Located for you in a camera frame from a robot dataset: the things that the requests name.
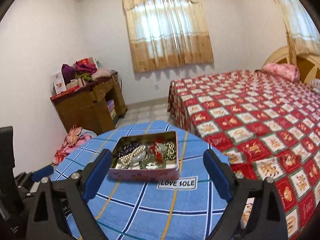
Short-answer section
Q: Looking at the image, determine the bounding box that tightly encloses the pale jade bangle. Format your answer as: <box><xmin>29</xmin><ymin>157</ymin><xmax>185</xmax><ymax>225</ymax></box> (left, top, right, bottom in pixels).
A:
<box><xmin>130</xmin><ymin>150</ymin><xmax>148</xmax><ymax>168</ymax></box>

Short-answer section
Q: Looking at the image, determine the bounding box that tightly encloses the pink metal tin box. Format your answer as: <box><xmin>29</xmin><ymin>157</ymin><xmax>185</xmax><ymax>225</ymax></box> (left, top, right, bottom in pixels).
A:
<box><xmin>108</xmin><ymin>131</ymin><xmax>180</xmax><ymax>181</ymax></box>

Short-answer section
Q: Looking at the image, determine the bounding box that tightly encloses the red flat box on desk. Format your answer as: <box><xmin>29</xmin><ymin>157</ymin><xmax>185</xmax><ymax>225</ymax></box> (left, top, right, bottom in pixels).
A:
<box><xmin>50</xmin><ymin>86</ymin><xmax>80</xmax><ymax>101</ymax></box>

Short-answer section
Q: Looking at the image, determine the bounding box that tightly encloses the pink pillow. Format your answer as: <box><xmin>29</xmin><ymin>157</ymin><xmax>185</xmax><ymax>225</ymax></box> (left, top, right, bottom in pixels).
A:
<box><xmin>261</xmin><ymin>63</ymin><xmax>300</xmax><ymax>82</ymax></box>

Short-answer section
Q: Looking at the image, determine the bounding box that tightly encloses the brown wooden desk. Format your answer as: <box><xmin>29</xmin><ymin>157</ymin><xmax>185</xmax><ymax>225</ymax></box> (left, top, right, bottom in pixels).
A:
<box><xmin>52</xmin><ymin>72</ymin><xmax>127</xmax><ymax>135</ymax></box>

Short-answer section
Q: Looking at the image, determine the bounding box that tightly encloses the beige window curtain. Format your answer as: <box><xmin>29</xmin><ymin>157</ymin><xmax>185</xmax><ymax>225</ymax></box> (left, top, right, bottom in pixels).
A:
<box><xmin>123</xmin><ymin>0</ymin><xmax>214</xmax><ymax>73</ymax></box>

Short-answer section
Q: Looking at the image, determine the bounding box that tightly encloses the striped pillow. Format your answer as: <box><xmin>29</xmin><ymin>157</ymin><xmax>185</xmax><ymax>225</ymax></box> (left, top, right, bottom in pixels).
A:
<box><xmin>309</xmin><ymin>79</ymin><xmax>320</xmax><ymax>94</ymax></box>

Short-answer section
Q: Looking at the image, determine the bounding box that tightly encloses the pile of clothes on desk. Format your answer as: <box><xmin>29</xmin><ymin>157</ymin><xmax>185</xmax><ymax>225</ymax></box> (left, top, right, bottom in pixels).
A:
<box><xmin>61</xmin><ymin>57</ymin><xmax>112</xmax><ymax>84</ymax></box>

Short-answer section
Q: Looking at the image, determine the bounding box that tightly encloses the white product box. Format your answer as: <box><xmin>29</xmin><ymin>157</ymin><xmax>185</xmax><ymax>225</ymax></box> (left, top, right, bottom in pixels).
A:
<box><xmin>52</xmin><ymin>71</ymin><xmax>67</xmax><ymax>94</ymax></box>

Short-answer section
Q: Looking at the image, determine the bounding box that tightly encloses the pink clothes pile on floor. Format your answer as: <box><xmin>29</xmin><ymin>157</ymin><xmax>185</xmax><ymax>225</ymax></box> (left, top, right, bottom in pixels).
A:
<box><xmin>53</xmin><ymin>126</ymin><xmax>97</xmax><ymax>165</ymax></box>

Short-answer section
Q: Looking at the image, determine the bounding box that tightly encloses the white pearl necklace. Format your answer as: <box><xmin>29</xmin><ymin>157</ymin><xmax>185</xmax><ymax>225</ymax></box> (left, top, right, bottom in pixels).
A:
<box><xmin>115</xmin><ymin>144</ymin><xmax>147</xmax><ymax>170</ymax></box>

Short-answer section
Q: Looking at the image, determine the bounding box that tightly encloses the gold coin red cord charm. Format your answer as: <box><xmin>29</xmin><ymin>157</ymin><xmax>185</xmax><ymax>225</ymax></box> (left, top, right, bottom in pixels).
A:
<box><xmin>150</xmin><ymin>140</ymin><xmax>168</xmax><ymax>164</ymax></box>

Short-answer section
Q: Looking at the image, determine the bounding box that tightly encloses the red patterned bed quilt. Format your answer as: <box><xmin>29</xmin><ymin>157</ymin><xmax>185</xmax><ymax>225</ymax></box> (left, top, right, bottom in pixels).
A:
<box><xmin>168</xmin><ymin>70</ymin><xmax>319</xmax><ymax>239</ymax></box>

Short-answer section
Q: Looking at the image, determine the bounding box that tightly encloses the beige wooden headboard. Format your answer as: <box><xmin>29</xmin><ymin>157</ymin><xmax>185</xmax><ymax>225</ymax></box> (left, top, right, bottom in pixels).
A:
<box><xmin>265</xmin><ymin>46</ymin><xmax>320</xmax><ymax>84</ymax></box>

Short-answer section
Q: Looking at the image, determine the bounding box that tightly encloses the dark green jade bangle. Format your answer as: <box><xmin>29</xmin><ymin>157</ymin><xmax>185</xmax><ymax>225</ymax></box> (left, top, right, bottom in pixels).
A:
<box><xmin>139</xmin><ymin>157</ymin><xmax>167</xmax><ymax>170</ymax></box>

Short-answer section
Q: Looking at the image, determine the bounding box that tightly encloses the silver metal bead bracelet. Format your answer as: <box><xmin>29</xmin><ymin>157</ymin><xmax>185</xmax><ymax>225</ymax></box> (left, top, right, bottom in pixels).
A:
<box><xmin>163</xmin><ymin>141</ymin><xmax>177</xmax><ymax>160</ymax></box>

